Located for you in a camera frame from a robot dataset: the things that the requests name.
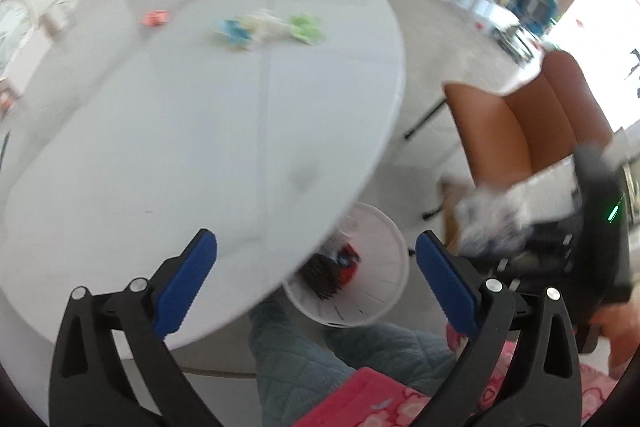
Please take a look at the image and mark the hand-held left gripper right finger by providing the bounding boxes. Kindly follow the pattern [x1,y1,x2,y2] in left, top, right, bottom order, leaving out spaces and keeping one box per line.
[414,230,584,427]

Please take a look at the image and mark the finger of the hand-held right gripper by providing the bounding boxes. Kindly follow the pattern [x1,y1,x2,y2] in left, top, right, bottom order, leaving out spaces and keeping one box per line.
[520,219,581,254]
[494,252,577,294]

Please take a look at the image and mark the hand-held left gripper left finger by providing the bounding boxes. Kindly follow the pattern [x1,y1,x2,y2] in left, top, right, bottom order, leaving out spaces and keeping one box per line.
[48,228,224,427]

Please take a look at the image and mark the white trash bin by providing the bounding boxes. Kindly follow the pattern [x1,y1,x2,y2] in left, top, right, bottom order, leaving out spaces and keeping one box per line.
[282,202,411,329]

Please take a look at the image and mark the white tissue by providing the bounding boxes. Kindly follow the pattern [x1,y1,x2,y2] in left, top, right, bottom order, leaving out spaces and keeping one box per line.
[455,186,535,256]

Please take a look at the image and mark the red packet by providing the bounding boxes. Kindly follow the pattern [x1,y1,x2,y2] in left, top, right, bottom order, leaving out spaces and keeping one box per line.
[332,244,362,286]

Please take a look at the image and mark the person's right hand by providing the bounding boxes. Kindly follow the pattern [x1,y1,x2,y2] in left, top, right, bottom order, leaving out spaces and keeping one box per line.
[595,301,636,374]

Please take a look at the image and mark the brown leather chair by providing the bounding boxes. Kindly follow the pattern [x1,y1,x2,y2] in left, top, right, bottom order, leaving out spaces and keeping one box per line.
[404,51,614,221]

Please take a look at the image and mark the black bristly item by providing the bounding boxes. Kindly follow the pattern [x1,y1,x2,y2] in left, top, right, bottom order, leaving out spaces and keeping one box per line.
[299,256,347,299]

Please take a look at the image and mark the teal quilted pants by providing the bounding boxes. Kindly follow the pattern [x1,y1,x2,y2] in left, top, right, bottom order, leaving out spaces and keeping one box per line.
[248,294,459,427]

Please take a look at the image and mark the blue cart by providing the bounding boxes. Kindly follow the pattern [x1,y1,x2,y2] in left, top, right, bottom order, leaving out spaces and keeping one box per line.
[517,0,557,36]

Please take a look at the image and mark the blue wrapper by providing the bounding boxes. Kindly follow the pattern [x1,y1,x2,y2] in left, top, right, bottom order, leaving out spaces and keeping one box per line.
[214,17,254,53]

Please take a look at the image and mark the white wrapper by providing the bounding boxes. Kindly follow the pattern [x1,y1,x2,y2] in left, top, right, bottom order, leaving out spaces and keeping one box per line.
[240,9,292,44]

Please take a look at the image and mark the green wrapper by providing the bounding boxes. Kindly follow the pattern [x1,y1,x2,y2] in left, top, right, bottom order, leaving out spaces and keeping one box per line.
[287,12,327,47]

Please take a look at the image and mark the white round clock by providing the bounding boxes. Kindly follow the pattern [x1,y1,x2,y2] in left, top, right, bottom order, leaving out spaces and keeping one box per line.
[0,0,39,78]

